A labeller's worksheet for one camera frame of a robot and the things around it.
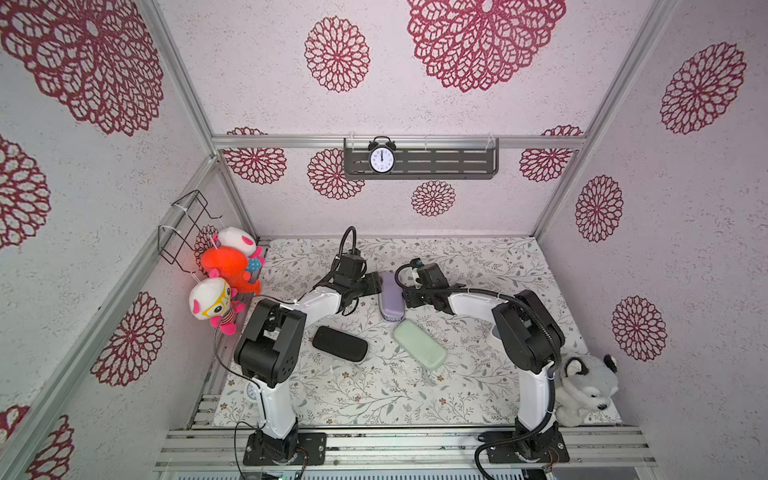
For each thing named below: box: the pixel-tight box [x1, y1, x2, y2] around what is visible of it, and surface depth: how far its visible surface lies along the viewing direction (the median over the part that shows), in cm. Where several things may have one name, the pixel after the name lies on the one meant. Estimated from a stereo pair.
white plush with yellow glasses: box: [189, 268, 246, 335], surface depth 83 cm
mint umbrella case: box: [393, 318, 448, 370], surface depth 92 cm
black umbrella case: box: [312, 326, 368, 362], surface depth 92 cm
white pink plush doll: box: [213, 226, 266, 282], surface depth 97 cm
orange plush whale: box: [201, 246, 261, 295], surface depth 91 cm
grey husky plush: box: [554, 354, 619, 427], surface depth 68 cm
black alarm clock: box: [368, 135, 397, 174], surface depth 92 cm
